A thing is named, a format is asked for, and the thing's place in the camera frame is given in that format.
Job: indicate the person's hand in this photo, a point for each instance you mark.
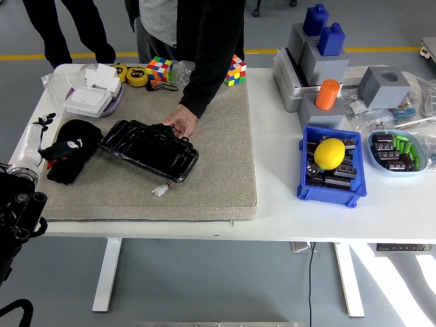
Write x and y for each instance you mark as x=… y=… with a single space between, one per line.
x=184 y=121

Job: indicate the clear plastic bag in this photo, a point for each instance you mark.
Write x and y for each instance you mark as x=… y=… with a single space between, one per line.
x=430 y=150
x=56 y=88

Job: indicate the silver box under table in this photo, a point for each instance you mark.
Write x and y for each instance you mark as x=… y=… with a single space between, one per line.
x=301 y=247

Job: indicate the black chair caster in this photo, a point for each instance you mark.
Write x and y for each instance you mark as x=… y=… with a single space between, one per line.
x=256 y=13

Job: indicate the grey-brown mat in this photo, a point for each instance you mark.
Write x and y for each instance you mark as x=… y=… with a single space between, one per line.
x=218 y=163

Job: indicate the light grey plastic case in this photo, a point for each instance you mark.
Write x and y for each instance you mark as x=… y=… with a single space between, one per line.
x=284 y=81

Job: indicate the white cart with red part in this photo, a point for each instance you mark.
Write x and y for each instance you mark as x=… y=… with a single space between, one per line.
x=429 y=49

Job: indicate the bag of blue resistors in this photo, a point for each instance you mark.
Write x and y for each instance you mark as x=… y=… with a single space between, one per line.
x=405 y=112

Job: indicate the glossy black panel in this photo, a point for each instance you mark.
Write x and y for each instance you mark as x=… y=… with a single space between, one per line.
x=150 y=153

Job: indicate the clear bag of metal parts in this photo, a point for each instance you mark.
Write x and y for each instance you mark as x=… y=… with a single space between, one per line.
x=357 y=109

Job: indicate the orange cylinder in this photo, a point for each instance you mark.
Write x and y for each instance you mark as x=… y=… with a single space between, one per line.
x=327 y=95

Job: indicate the white table leg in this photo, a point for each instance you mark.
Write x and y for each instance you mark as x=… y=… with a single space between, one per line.
x=349 y=279
x=107 y=272

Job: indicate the yellow tape measure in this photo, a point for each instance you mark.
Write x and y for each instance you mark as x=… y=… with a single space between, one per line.
x=137 y=76
x=121 y=72

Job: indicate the person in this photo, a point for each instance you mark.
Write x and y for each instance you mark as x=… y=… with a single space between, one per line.
x=160 y=20
x=51 y=27

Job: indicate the blue plastic bottle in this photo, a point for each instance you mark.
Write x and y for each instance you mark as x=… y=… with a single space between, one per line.
x=316 y=18
x=331 y=39

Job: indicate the colourful puzzle cube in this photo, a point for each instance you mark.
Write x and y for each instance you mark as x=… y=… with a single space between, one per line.
x=235 y=73
x=159 y=69

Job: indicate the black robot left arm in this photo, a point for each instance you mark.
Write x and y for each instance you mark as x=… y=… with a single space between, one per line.
x=17 y=211

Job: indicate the black table control panel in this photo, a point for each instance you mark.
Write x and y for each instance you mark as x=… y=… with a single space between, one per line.
x=403 y=247

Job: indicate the green battery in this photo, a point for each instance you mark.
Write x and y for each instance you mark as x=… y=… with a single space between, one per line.
x=415 y=156
x=396 y=142
x=407 y=148

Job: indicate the light blue oval tray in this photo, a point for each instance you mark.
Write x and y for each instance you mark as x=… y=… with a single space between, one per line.
x=396 y=172

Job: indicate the blue plastic bin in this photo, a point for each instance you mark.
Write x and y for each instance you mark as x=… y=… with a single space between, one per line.
x=357 y=184

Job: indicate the person's forearm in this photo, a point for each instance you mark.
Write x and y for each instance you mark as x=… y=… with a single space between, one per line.
x=207 y=81

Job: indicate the white flat switch box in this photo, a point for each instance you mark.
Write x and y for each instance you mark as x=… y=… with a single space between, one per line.
x=86 y=100

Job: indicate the grey block with round hole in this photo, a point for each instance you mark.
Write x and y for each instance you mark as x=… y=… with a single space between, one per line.
x=381 y=90

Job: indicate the clear bag of screws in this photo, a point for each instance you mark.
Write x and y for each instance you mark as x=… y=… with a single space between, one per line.
x=182 y=73

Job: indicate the white power strip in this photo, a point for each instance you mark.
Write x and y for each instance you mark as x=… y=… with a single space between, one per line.
x=354 y=73

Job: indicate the black rag with white marks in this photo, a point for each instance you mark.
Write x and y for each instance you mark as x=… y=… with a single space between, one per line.
x=76 y=133

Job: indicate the white thin rod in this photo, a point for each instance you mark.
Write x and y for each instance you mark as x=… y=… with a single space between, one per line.
x=419 y=121

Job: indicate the yellow lemon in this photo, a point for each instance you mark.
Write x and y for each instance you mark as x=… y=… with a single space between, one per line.
x=329 y=154

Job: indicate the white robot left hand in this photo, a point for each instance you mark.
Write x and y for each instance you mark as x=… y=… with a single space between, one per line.
x=30 y=143

